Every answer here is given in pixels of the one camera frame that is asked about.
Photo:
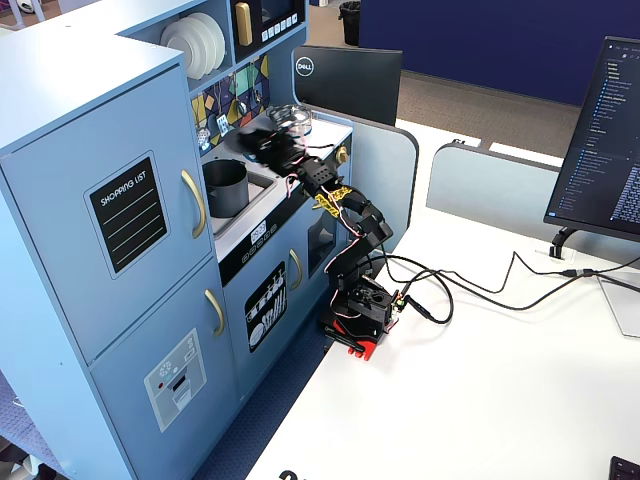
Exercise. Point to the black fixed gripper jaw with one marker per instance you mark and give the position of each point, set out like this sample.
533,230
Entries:
250,150

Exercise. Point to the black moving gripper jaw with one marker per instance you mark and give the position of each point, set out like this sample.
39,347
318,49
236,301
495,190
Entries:
260,134

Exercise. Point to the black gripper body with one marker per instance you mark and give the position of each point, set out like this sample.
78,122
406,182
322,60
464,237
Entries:
261,141

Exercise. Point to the dark gray pot lid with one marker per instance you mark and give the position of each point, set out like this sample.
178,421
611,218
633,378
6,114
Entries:
247,137

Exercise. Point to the red robot base clamp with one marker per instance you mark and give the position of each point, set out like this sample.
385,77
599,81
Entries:
367,350

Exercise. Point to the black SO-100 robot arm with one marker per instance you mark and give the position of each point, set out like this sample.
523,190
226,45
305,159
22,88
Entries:
360,245

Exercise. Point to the silver pot glass lid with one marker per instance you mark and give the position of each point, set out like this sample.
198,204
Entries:
292,111

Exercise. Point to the hanging toy ladle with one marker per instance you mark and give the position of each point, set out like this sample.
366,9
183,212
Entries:
241,105

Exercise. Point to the hanging toy spatula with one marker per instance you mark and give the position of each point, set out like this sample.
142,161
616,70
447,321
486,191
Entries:
222,125

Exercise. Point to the white toy sink basin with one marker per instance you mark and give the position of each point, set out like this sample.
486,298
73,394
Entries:
260,187

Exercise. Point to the hanging toy spoon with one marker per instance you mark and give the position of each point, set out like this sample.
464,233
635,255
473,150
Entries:
257,92

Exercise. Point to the dark gray toy pot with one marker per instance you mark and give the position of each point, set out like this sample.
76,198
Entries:
227,192

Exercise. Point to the hanging toy strainer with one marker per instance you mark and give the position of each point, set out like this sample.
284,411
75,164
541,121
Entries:
202,135

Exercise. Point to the gold stove knob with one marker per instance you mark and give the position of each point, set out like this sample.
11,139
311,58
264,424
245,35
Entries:
342,155

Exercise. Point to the blue oven door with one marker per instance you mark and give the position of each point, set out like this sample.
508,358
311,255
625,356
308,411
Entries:
320,245

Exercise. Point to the black Dell monitor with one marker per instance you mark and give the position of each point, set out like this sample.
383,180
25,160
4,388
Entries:
350,82

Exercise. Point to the white toy plate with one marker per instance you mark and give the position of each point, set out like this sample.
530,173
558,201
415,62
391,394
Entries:
206,42
180,45
220,42

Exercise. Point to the rounded light blue desk divider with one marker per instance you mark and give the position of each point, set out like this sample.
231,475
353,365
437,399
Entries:
385,165

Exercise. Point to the black toy microwave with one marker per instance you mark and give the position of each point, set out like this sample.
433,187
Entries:
277,20

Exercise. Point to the black trash can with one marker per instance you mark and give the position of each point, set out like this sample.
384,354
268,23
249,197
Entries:
351,22

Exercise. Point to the blue toy kitchen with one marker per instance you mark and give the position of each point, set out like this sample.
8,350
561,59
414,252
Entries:
75,100

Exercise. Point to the blue dishwasher door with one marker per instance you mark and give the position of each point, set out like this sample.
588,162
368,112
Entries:
240,340

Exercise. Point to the long light blue desk divider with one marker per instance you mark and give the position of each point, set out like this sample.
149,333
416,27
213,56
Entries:
490,190

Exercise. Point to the blue fridge door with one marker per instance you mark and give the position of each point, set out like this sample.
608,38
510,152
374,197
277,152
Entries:
55,235

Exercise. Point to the blue freezer door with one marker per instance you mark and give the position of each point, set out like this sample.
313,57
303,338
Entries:
125,345

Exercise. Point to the dark blue office partition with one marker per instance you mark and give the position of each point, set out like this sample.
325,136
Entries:
500,40

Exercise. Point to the black monitor showing code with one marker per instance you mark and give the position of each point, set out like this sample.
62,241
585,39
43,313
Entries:
600,150

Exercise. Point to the gray metal stand plate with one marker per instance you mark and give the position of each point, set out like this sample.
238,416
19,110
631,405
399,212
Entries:
620,310

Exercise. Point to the black keyboard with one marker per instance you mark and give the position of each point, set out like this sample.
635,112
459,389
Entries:
625,470

